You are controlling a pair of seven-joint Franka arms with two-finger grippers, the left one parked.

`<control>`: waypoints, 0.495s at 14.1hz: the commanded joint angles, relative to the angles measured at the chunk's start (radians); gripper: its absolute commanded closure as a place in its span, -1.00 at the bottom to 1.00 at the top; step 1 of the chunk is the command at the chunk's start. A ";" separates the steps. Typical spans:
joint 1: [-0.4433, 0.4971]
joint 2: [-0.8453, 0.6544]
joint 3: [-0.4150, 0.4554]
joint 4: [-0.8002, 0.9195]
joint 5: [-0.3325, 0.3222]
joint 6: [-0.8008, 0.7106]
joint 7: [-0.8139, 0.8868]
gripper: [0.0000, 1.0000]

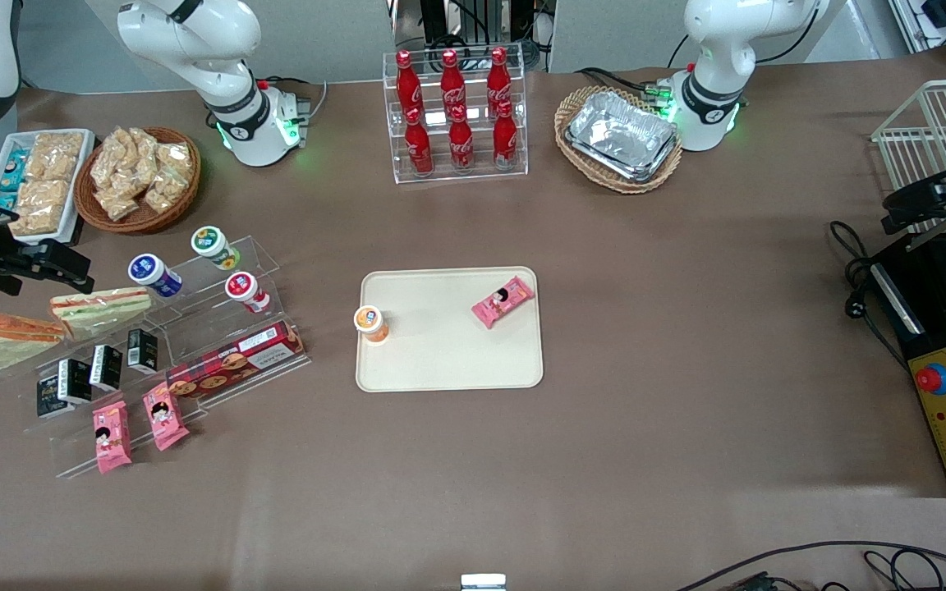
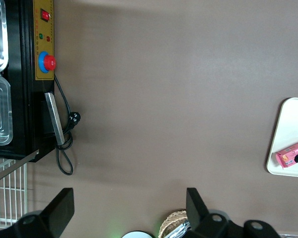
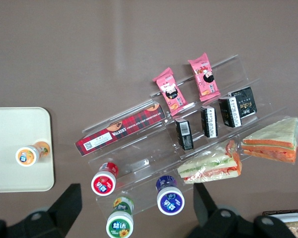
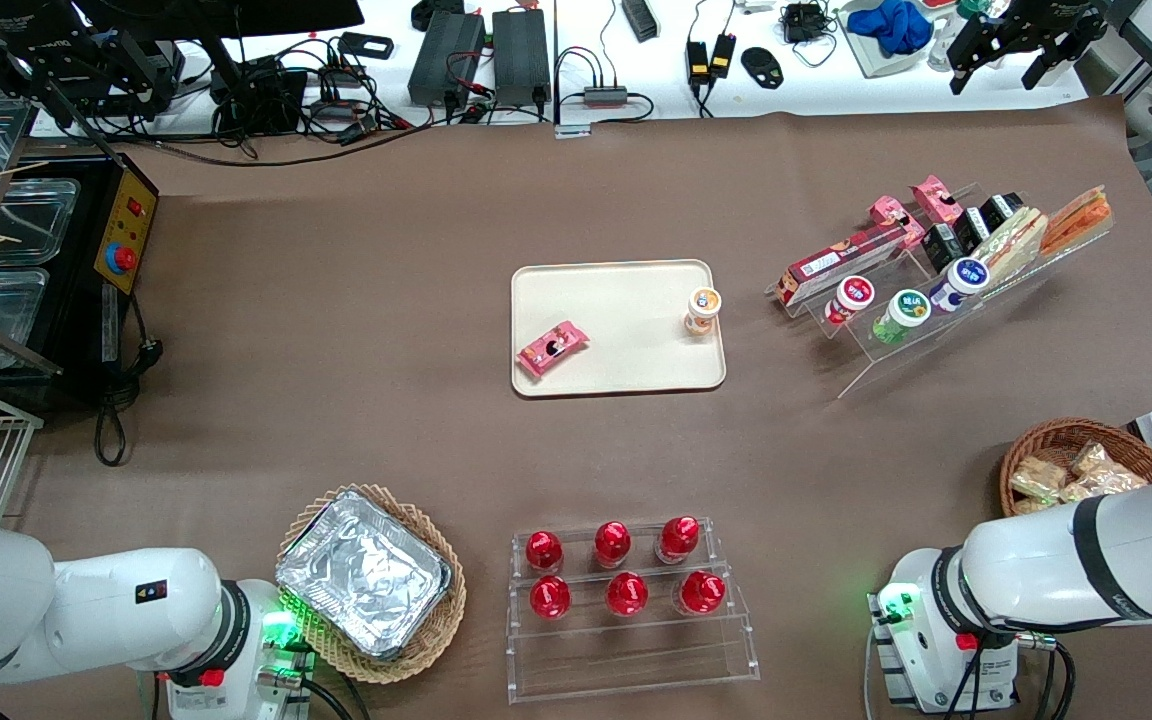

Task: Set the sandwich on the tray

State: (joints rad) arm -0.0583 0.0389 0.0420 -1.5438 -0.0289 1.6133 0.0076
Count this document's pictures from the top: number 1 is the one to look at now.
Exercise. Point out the clear acrylic bottle rack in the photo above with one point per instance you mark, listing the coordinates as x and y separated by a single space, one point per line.
481 171

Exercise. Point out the small white device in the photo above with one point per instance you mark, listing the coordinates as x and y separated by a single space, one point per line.
483 583

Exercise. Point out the red cookie box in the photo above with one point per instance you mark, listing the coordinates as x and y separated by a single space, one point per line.
235 361

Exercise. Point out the clear bag of crisps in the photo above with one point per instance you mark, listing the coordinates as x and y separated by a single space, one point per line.
42 203
54 154

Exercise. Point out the red lid yogurt cup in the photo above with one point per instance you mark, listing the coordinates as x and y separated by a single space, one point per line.
245 291

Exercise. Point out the sandwich orange filling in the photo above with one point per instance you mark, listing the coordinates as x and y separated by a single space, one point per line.
17 343

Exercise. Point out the beige plastic tray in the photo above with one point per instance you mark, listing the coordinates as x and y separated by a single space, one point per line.
440 357

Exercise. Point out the green lid yogurt cup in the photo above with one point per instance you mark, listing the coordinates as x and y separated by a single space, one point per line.
214 246

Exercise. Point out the clear bag of crackers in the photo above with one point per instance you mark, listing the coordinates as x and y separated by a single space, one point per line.
177 160
117 203
114 156
147 149
165 193

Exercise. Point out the white rectangular dish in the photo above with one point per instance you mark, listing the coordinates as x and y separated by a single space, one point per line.
79 189

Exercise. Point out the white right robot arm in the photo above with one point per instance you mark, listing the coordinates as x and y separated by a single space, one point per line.
194 41

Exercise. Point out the pink snack pack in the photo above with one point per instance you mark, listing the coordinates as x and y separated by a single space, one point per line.
165 419
112 439
503 301

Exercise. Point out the light wicker basket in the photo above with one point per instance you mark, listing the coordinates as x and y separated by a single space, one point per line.
645 182

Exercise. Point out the orange lid cup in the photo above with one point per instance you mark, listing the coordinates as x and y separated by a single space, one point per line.
371 322

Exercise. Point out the teal snack packet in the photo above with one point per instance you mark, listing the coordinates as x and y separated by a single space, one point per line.
5 201
13 168

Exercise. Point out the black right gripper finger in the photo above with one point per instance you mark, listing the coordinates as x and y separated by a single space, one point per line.
3 281
62 267

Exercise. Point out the clear acrylic step shelf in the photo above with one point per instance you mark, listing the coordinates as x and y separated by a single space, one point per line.
218 324

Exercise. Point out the black equipment rack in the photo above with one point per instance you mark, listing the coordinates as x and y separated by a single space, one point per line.
473 16

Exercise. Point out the silver flat metal strip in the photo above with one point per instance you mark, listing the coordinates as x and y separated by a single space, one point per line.
937 236

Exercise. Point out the stacked foil trays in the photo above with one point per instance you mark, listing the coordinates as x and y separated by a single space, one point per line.
621 135

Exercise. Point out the black sealing machine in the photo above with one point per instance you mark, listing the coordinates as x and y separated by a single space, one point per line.
933 328

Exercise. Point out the blue lid yogurt cup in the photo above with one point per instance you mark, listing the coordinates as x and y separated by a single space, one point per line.
153 273

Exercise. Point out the wrapped sandwich green filling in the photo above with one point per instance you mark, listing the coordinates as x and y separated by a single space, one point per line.
99 312

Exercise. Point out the red emergency button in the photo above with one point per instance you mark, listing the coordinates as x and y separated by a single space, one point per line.
931 379

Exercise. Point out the dark brown wicker basket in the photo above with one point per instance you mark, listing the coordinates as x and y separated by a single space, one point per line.
144 220

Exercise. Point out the red cola bottle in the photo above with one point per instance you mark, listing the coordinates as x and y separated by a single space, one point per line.
506 139
452 82
461 144
498 78
418 148
407 82

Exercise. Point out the small black carton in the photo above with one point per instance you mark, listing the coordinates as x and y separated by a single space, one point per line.
50 400
142 351
106 368
76 380

